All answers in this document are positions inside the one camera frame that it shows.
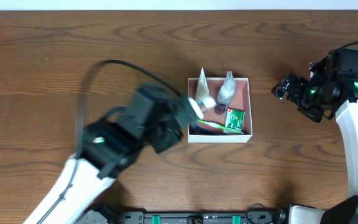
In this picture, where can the white tube with gold cap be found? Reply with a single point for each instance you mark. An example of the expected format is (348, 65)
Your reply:
(202, 90)

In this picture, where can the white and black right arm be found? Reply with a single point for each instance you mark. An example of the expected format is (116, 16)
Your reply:
(340, 96)

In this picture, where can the green Dettol soap box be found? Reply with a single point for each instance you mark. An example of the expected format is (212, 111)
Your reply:
(234, 119)

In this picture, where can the white box with pink interior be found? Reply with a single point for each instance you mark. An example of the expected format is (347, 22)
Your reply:
(241, 101)

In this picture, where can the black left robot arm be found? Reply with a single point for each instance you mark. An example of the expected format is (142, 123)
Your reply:
(110, 145)

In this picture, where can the teal toothpaste tube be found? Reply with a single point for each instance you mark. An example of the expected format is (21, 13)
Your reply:
(200, 107)

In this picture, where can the green and white toothbrush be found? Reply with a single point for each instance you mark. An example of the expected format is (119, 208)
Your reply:
(218, 126)

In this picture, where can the clear bottle with blue liquid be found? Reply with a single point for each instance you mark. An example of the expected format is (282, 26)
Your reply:
(226, 94)

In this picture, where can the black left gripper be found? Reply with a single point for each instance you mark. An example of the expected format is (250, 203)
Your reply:
(181, 115)

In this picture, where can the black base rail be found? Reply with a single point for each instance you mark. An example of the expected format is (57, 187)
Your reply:
(102, 214)

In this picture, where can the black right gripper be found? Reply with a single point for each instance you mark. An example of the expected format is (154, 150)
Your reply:
(293, 94)

